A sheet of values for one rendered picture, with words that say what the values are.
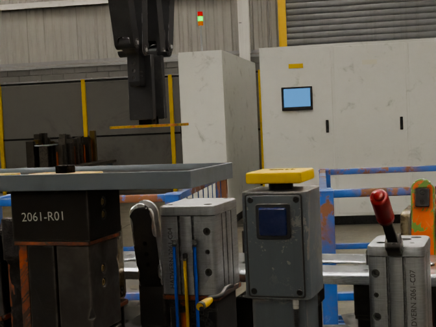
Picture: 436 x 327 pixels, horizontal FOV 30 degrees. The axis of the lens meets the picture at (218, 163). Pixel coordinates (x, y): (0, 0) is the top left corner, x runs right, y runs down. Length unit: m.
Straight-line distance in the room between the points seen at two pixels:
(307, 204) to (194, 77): 8.37
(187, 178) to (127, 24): 0.17
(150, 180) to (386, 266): 0.31
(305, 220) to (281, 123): 8.25
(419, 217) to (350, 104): 7.77
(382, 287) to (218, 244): 0.21
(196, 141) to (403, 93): 2.34
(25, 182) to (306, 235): 0.31
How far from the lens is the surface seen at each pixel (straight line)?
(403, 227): 1.32
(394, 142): 9.09
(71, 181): 0.88
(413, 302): 0.99
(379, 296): 1.00
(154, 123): 0.90
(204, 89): 9.15
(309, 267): 0.84
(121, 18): 0.87
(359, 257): 1.26
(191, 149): 9.19
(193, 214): 1.03
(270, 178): 0.84
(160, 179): 0.84
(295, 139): 9.07
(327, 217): 3.00
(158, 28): 0.91
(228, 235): 1.08
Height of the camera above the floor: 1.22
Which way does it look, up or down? 3 degrees down
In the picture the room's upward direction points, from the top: 3 degrees counter-clockwise
